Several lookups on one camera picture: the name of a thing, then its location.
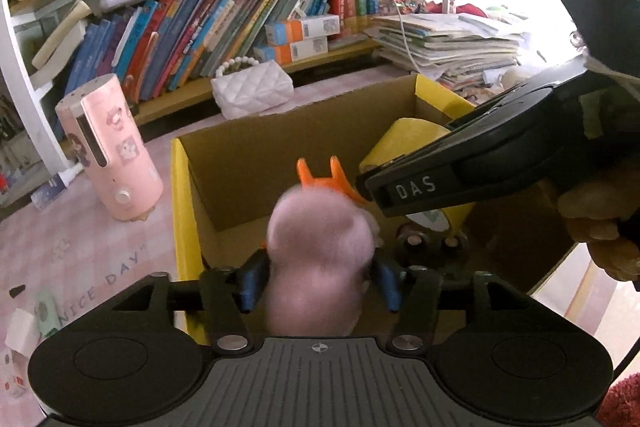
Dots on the person's right hand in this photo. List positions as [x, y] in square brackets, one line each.
[600, 227]

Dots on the white bookshelf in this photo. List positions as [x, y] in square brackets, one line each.
[25, 97]

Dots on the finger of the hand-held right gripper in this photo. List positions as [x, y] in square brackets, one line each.
[415, 189]

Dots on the small black cap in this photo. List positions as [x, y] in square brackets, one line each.
[17, 291]

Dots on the small pink plush toy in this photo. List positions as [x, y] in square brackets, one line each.
[315, 247]

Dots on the mint green correction tape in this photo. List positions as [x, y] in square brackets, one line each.
[46, 313]

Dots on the red fuzzy cloth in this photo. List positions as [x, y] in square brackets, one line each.
[622, 402]

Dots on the row of slanted books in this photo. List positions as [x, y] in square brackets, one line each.
[175, 37]

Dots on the small white box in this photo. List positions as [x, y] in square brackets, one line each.
[22, 329]

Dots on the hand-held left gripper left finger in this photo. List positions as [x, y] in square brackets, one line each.
[250, 283]

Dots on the stack of notebooks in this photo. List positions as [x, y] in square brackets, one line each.
[450, 49]

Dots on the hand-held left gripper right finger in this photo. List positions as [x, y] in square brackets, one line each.
[387, 283]

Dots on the orange and white box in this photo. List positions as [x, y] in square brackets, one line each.
[300, 29]
[290, 52]

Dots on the pink humidifier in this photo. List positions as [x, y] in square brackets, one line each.
[110, 147]

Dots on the yellow tape roll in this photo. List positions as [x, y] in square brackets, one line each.
[400, 142]

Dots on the stack of cream books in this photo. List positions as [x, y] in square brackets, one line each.
[60, 42]

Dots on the white quilted purse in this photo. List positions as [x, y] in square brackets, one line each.
[250, 92]

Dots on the pink printed tablecloth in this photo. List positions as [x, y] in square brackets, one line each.
[100, 257]

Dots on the yellow cardboard box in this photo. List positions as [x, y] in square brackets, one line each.
[240, 167]

